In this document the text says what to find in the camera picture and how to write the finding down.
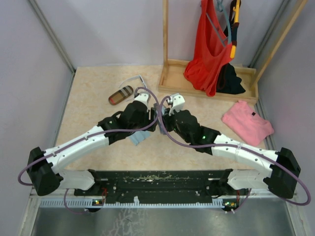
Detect blue-grey sunglasses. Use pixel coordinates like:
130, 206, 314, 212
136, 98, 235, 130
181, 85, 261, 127
153, 103, 166, 135

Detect plaid brown glasses case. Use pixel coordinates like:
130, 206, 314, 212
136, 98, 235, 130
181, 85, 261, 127
108, 86, 133, 106

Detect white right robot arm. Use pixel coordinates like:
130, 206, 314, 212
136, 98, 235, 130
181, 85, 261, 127
160, 109, 301, 199

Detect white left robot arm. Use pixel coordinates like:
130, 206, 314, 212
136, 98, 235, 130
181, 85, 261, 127
27, 101, 157, 196

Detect white sunglasses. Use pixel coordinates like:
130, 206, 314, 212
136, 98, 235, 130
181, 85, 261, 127
119, 74, 147, 89

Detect light blue cloth left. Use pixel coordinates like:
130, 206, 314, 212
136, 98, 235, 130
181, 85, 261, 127
129, 131, 150, 146

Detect wooden clothes rack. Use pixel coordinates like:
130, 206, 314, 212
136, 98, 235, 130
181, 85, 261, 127
158, 0, 307, 104

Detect pink folded shirt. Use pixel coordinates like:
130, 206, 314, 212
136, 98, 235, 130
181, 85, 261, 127
221, 100, 274, 146

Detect black garment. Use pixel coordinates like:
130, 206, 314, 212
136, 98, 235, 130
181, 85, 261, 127
216, 63, 246, 95

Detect red garment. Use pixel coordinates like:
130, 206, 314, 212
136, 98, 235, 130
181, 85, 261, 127
184, 0, 232, 97

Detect blue-grey hanger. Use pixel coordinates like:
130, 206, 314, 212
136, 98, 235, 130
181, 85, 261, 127
204, 0, 233, 47

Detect yellow black hanger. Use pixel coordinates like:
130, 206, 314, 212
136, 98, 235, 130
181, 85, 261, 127
224, 0, 241, 59

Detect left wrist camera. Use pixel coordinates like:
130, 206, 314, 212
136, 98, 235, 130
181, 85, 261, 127
134, 92, 151, 106

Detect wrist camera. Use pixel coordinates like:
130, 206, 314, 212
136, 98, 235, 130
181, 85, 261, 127
134, 92, 151, 106
166, 93, 185, 116

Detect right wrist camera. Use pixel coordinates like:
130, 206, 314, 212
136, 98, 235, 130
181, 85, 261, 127
166, 93, 185, 116

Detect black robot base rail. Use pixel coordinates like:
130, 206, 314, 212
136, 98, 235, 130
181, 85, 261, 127
45, 169, 281, 205

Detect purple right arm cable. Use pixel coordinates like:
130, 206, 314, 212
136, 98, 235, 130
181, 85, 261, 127
159, 95, 312, 213

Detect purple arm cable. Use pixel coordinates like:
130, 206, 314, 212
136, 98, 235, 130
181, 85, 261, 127
17, 86, 162, 216
159, 95, 312, 213

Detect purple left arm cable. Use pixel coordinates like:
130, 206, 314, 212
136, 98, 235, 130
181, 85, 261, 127
17, 86, 162, 216

